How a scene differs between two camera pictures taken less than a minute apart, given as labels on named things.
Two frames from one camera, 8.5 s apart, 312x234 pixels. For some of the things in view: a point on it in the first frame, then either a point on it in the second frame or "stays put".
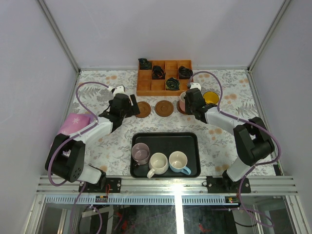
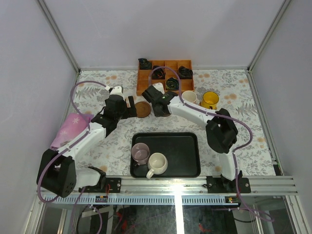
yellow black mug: (211, 97) stays put
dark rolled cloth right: (185, 73) stays put
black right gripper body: (189, 108) → (157, 113)
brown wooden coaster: (145, 109) stays put
